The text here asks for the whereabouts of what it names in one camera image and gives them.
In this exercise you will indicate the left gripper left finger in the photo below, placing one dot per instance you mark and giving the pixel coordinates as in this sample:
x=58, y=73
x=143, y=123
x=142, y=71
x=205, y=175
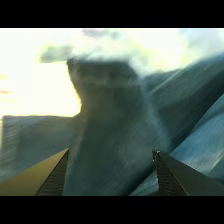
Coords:
x=50, y=180

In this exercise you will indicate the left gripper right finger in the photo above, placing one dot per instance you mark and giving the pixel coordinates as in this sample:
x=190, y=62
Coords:
x=180, y=181

